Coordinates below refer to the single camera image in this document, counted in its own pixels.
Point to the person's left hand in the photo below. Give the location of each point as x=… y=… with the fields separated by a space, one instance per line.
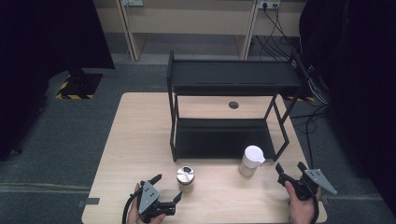
x=132 y=214

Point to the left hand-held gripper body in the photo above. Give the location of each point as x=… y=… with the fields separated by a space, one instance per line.
x=148 y=197

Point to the white power strip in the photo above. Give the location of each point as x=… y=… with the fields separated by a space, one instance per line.
x=269 y=3

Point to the beige shelving unit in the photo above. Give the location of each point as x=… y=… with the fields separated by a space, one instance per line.
x=186 y=18

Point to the grey floor tape strip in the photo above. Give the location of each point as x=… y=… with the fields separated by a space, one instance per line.
x=90 y=201

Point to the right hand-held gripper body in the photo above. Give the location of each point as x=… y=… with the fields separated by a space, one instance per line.
x=316 y=179

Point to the white wall socket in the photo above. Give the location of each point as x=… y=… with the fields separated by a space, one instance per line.
x=133 y=2

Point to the black curtain with stands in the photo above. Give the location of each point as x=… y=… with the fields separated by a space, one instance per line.
x=364 y=77

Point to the black two-tier metal rack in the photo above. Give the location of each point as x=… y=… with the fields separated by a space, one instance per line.
x=224 y=74

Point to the large black curtain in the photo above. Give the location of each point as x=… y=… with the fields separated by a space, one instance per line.
x=37 y=62

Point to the person's right hand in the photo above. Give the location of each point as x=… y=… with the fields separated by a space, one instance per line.
x=300 y=211

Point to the glass jar with silver lid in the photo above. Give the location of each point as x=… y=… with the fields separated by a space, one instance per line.
x=185 y=175

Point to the black stand base hazard tape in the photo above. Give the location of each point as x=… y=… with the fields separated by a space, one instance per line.
x=81 y=85

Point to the white plastic jar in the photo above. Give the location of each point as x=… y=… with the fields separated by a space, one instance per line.
x=252 y=155

